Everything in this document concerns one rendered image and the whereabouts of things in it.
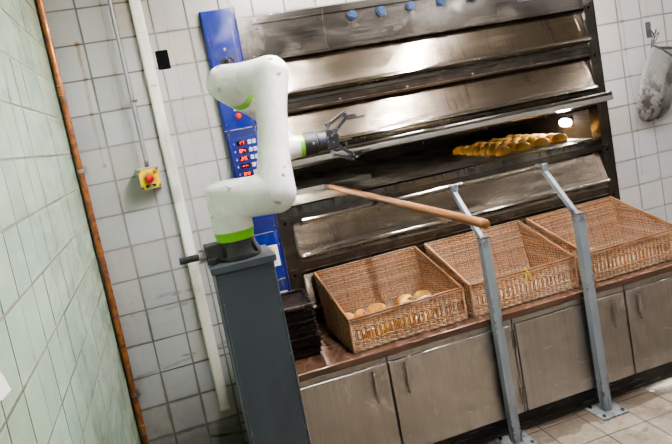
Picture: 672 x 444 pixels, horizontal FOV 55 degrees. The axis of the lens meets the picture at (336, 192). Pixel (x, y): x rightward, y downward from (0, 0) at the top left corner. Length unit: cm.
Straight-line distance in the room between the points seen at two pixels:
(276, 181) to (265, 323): 45
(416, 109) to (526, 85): 65
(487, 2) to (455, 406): 201
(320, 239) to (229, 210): 122
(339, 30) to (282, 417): 187
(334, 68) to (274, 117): 118
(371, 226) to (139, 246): 112
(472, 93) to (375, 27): 62
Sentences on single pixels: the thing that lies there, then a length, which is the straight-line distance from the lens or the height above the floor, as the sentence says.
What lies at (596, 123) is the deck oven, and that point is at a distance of 389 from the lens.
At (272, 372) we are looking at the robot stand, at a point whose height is 83.
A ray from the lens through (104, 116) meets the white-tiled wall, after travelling 307.
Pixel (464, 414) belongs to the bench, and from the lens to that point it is 307.
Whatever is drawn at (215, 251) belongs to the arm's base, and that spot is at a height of 124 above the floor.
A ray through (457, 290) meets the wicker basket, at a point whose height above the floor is 72.
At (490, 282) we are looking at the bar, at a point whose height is 76.
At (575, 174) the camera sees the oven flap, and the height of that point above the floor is 101.
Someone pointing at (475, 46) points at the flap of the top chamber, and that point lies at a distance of 349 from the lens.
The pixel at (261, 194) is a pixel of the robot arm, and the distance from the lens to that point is 197.
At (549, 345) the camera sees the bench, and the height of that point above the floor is 37.
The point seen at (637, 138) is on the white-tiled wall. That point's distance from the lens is 404.
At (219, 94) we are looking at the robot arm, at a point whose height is 172.
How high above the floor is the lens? 160
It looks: 7 degrees down
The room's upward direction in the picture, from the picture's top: 11 degrees counter-clockwise
